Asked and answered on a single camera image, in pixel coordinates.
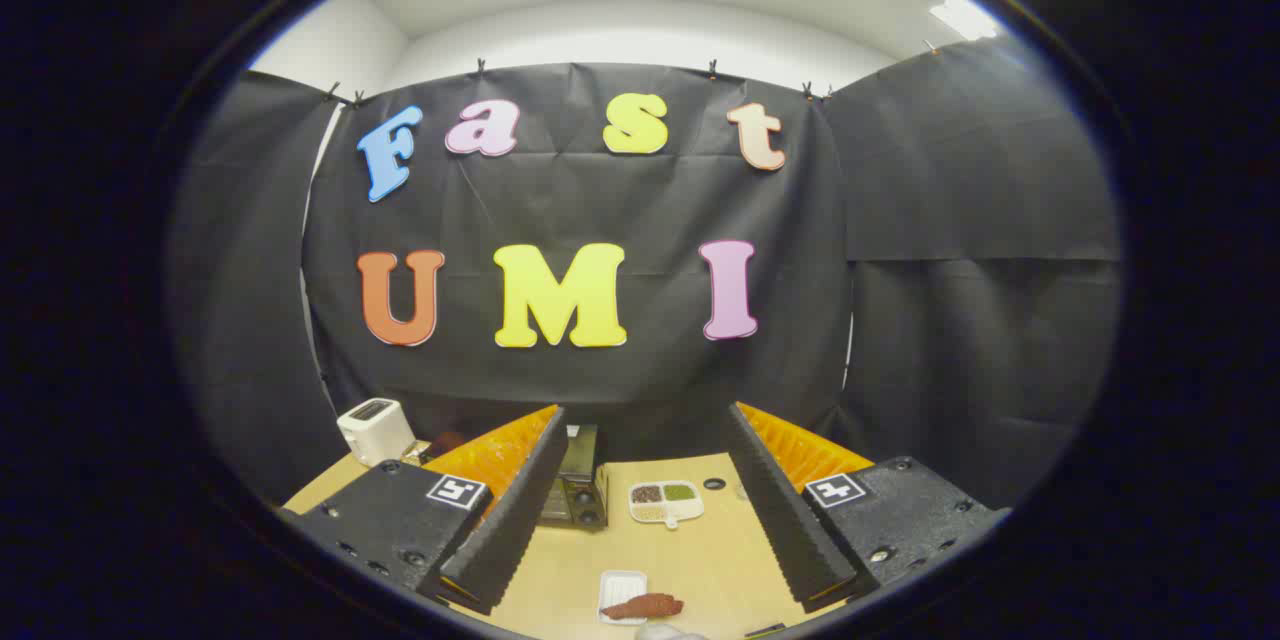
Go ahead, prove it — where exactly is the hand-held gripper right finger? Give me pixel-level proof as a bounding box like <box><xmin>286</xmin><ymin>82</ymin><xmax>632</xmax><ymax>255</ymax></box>
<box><xmin>725</xmin><ymin>401</ymin><xmax>1011</xmax><ymax>613</ymax></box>

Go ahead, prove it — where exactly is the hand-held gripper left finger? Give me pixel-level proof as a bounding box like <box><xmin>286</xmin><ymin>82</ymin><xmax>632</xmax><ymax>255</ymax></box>
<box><xmin>283</xmin><ymin>405</ymin><xmax>569</xmax><ymax>616</ymax></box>

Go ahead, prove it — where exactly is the black toaster oven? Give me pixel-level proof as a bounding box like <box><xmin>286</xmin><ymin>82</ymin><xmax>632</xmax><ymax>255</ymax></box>
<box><xmin>420</xmin><ymin>423</ymin><xmax>611</xmax><ymax>531</ymax></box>

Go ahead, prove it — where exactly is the red meat slice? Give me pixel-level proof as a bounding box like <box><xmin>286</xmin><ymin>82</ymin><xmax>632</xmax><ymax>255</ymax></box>
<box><xmin>600</xmin><ymin>593</ymin><xmax>686</xmax><ymax>621</ymax></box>

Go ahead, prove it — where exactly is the white bread toaster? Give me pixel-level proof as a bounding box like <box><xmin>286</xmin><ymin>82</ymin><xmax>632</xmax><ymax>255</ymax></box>
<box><xmin>336</xmin><ymin>398</ymin><xmax>417</xmax><ymax>468</ymax></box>

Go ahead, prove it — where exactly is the small white rectangular tray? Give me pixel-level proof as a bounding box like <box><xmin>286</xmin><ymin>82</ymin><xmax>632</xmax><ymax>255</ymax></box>
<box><xmin>597</xmin><ymin>570</ymin><xmax>649</xmax><ymax>626</ymax></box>

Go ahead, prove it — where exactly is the white divided dish with beans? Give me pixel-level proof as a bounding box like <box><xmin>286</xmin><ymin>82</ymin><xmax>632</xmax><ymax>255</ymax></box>
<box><xmin>628</xmin><ymin>480</ymin><xmax>705</xmax><ymax>529</ymax></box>

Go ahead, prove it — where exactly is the ceiling light panel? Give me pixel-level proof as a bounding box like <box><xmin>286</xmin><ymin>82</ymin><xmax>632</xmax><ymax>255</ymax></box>
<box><xmin>930</xmin><ymin>0</ymin><xmax>1001</xmax><ymax>41</ymax></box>

